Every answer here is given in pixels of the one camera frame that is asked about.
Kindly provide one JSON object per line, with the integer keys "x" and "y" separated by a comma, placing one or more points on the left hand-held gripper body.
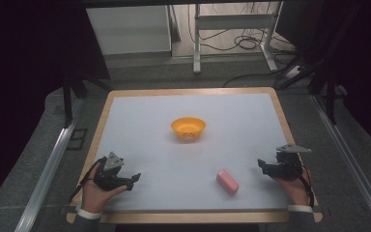
{"x": 109, "y": 174}

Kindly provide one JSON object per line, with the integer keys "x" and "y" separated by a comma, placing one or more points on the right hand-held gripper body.
{"x": 286, "y": 164}

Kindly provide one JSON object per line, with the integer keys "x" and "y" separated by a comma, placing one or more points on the pink soap bar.
{"x": 227, "y": 182}

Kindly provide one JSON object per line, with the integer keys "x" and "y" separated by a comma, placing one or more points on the orange bowl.
{"x": 188, "y": 127}

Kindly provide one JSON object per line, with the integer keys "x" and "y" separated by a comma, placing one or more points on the person's left hand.
{"x": 98, "y": 193}

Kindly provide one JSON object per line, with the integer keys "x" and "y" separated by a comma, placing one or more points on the person's right hand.
{"x": 294, "y": 190}

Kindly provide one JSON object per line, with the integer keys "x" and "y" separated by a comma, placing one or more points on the black stand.
{"x": 328, "y": 93}
{"x": 72, "y": 93}

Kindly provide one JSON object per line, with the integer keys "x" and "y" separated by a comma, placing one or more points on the white cabinet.
{"x": 128, "y": 29}

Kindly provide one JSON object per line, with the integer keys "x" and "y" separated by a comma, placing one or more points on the aluminium rail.
{"x": 46, "y": 180}
{"x": 351, "y": 161}

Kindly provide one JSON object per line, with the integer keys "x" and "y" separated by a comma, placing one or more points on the white metal desk frame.
{"x": 235, "y": 22}

